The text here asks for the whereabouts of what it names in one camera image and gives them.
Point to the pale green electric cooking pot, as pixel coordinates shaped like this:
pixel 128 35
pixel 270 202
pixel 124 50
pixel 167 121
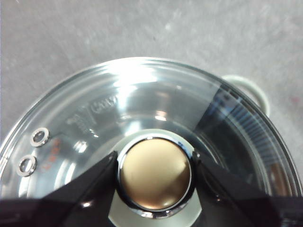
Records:
pixel 258 95

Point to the glass lid with green knob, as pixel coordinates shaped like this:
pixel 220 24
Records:
pixel 154 99

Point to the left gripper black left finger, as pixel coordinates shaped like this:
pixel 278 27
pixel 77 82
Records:
pixel 71 205

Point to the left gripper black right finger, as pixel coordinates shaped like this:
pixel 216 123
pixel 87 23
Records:
pixel 236 203

